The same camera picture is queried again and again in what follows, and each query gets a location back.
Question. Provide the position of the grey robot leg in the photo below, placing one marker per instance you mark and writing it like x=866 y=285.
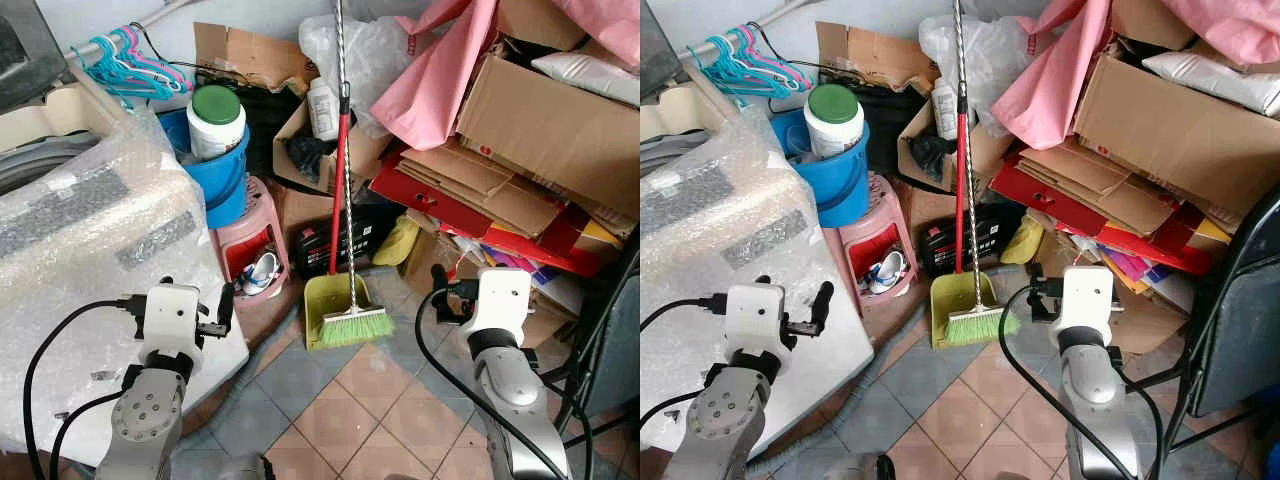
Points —
x=245 y=468
x=858 y=468

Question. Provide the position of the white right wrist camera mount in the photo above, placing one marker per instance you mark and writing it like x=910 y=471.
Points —
x=505 y=300
x=1088 y=298

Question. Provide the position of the small brown cardboard box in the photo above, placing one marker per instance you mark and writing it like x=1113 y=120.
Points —
x=300 y=120
x=990 y=150

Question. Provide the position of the clear plastic bag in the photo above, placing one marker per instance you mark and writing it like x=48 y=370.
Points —
x=375 y=55
x=995 y=55

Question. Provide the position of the open torn cardboard box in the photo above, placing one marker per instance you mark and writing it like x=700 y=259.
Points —
x=250 y=55
x=875 y=52

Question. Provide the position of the large brown cardboard box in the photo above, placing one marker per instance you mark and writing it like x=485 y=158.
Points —
x=550 y=135
x=1170 y=135

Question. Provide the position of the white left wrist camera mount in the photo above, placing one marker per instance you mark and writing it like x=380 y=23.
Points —
x=170 y=318
x=755 y=318

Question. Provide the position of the black crumpled cloth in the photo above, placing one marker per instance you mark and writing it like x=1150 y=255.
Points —
x=930 y=156
x=308 y=158

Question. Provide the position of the white plastic bottle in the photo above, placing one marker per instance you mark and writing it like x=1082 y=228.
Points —
x=945 y=112
x=322 y=112

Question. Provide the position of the white and blue shoe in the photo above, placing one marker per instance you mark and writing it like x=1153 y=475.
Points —
x=262 y=275
x=888 y=272

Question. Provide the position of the pink bundled fabric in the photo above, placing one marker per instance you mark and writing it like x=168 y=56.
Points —
x=1235 y=25
x=605 y=25

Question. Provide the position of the pink plastic clothes hangers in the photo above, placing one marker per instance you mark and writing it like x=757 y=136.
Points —
x=775 y=65
x=158 y=68

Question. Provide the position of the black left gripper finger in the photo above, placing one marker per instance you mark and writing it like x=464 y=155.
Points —
x=227 y=303
x=824 y=303

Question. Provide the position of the flattened brown cardboard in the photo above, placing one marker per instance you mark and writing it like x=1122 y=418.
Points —
x=480 y=185
x=1095 y=185

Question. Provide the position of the red flat board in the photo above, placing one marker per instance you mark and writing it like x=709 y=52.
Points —
x=1030 y=190
x=420 y=195

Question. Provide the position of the pink plastic stool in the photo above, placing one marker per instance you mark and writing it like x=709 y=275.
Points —
x=875 y=222
x=250 y=225

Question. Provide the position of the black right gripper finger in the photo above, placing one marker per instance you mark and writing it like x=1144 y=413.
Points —
x=1036 y=300
x=439 y=280

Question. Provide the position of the black case with red label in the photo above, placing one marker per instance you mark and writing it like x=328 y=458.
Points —
x=325 y=245
x=945 y=245

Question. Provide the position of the blue plastic clothes hangers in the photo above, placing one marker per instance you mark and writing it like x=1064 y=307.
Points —
x=120 y=80
x=745 y=75

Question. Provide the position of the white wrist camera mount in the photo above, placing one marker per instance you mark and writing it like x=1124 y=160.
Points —
x=755 y=318
x=170 y=318
x=1088 y=298
x=505 y=300

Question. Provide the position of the grey metal rod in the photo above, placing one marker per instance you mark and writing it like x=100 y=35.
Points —
x=708 y=44
x=95 y=42

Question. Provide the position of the black folding chair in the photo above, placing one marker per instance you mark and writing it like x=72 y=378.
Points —
x=610 y=350
x=1235 y=310

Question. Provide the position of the dark washing machine lid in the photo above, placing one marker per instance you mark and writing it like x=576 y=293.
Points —
x=25 y=50
x=660 y=50

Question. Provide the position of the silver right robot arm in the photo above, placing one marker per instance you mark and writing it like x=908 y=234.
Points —
x=515 y=390
x=1090 y=390

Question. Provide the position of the yellow plastic item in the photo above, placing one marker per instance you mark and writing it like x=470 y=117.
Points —
x=1022 y=242
x=402 y=242

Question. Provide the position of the blue plastic bucket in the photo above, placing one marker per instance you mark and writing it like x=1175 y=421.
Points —
x=842 y=190
x=225 y=190

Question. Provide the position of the bubble-wrapped white washing machine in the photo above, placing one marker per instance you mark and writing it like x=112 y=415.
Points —
x=720 y=225
x=90 y=235

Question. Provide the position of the white filled sack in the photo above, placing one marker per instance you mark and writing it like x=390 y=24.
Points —
x=590 y=75
x=1215 y=80

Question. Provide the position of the white jar with green lid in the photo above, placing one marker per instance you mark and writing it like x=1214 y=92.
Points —
x=834 y=118
x=216 y=118

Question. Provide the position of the pink hanging cloth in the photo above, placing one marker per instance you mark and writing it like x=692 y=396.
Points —
x=1055 y=90
x=440 y=90

